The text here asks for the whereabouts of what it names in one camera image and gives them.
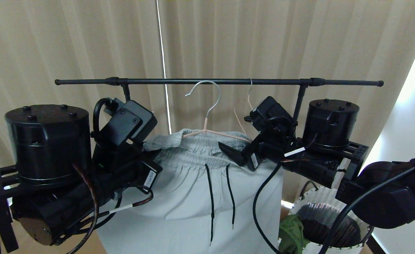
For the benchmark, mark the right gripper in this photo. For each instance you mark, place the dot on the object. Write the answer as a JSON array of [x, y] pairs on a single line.
[[271, 151]]

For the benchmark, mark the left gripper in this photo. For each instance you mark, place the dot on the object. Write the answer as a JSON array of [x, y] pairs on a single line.
[[122, 173]]

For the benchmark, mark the pink clothes hanger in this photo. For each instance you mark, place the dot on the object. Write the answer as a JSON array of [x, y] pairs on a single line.
[[206, 124], [250, 84]]

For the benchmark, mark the pale grey shorts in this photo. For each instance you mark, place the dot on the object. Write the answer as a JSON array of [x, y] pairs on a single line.
[[179, 197]]

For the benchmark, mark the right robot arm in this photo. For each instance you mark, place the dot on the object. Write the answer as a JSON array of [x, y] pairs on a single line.
[[331, 123]]

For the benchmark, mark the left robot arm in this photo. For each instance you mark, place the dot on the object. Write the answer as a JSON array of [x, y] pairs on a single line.
[[48, 141]]

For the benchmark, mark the black clothes rack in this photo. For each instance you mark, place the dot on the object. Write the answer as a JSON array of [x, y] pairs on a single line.
[[193, 81]]

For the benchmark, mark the white laundry basket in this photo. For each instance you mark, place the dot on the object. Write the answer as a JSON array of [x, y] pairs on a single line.
[[320, 197]]

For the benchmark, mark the green garment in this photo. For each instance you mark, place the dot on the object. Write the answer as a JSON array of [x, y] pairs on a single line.
[[292, 233]]

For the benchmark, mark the beige curtain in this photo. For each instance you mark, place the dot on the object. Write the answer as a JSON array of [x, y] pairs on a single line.
[[87, 35]]

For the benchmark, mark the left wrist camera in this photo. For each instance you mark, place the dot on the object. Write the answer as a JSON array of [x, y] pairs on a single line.
[[130, 121]]

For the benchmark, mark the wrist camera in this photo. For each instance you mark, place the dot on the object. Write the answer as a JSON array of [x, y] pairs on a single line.
[[130, 121], [269, 111]]

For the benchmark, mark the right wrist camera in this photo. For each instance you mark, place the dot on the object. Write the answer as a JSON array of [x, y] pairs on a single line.
[[269, 111]]

